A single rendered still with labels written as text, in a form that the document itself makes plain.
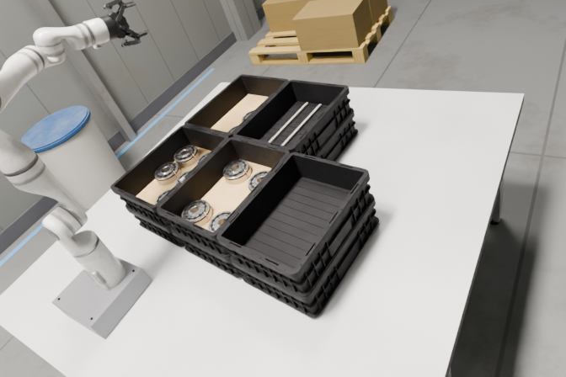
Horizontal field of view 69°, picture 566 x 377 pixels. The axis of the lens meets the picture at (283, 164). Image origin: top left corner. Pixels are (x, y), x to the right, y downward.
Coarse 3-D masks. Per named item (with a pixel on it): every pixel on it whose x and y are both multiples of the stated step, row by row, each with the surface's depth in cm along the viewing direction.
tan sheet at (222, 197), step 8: (256, 168) 155; (264, 168) 154; (216, 184) 155; (224, 184) 154; (232, 184) 152; (240, 184) 151; (208, 192) 153; (216, 192) 151; (224, 192) 150; (232, 192) 149; (240, 192) 148; (248, 192) 146; (208, 200) 149; (216, 200) 148; (224, 200) 147; (232, 200) 145; (240, 200) 144; (216, 208) 145; (224, 208) 144; (232, 208) 142; (208, 224) 140
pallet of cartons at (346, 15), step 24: (288, 0) 402; (312, 0) 387; (336, 0) 365; (360, 0) 349; (384, 0) 386; (288, 24) 419; (312, 24) 356; (336, 24) 346; (360, 24) 350; (384, 24) 402; (264, 48) 409; (288, 48) 393; (312, 48) 372; (336, 48) 361; (360, 48) 350
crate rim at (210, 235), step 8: (224, 144) 155; (248, 144) 151; (256, 144) 149; (216, 152) 153; (280, 152) 142; (288, 152) 140; (208, 160) 150; (280, 160) 138; (200, 168) 148; (272, 168) 136; (192, 176) 146; (264, 176) 134; (184, 184) 144; (176, 192) 142; (168, 200) 140; (160, 208) 138; (240, 208) 126; (168, 216) 134; (176, 216) 132; (232, 216) 125; (184, 224) 128; (192, 224) 127; (224, 224) 123; (200, 232) 124; (208, 232) 122; (216, 232) 121; (216, 240) 122
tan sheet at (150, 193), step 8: (200, 152) 174; (184, 168) 169; (192, 168) 167; (152, 184) 167; (160, 184) 166; (168, 184) 164; (144, 192) 165; (152, 192) 163; (160, 192) 162; (152, 200) 159
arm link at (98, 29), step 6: (90, 24) 126; (96, 24) 127; (102, 24) 128; (96, 30) 126; (102, 30) 127; (108, 30) 129; (96, 36) 127; (102, 36) 128; (108, 36) 130; (96, 42) 128; (102, 42) 130; (96, 48) 135
